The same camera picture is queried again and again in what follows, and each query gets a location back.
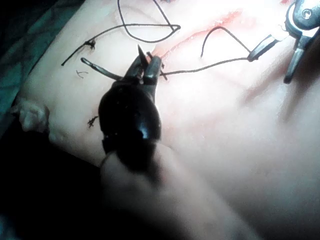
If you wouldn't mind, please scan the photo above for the left arm needle driver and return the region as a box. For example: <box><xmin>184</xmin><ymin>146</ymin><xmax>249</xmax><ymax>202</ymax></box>
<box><xmin>97</xmin><ymin>76</ymin><xmax>162</xmax><ymax>154</ymax></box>

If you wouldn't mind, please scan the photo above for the left arm needle driver jaw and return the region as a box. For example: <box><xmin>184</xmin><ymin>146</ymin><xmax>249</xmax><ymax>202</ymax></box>
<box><xmin>143</xmin><ymin>55</ymin><xmax>163</xmax><ymax>86</ymax></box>
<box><xmin>124</xmin><ymin>57</ymin><xmax>145</xmax><ymax>81</ymax></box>

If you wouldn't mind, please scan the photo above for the right arm needle driver jaw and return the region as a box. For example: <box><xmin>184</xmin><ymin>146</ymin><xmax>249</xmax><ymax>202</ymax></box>
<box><xmin>248</xmin><ymin>34</ymin><xmax>290</xmax><ymax>62</ymax></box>
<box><xmin>283</xmin><ymin>36</ymin><xmax>311</xmax><ymax>84</ymax></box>

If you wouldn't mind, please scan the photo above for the right arm needle driver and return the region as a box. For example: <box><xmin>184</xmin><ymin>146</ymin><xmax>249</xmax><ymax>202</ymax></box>
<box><xmin>285</xmin><ymin>0</ymin><xmax>320</xmax><ymax>39</ymax></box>

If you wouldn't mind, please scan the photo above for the curved steel needle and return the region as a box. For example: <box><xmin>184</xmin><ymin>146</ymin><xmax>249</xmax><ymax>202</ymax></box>
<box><xmin>80</xmin><ymin>44</ymin><xmax>148</xmax><ymax>81</ymax></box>

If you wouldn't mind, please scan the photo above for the black thread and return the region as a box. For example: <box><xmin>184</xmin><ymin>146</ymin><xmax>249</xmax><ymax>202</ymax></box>
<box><xmin>61</xmin><ymin>0</ymin><xmax>257</xmax><ymax>77</ymax></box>

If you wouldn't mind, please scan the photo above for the tissue pad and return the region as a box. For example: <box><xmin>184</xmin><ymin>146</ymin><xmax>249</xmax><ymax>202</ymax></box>
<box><xmin>9</xmin><ymin>0</ymin><xmax>320</xmax><ymax>240</ymax></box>

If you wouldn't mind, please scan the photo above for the blue-green cloth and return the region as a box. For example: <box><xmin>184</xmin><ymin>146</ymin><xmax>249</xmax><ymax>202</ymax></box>
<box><xmin>0</xmin><ymin>0</ymin><xmax>85</xmax><ymax>123</ymax></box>

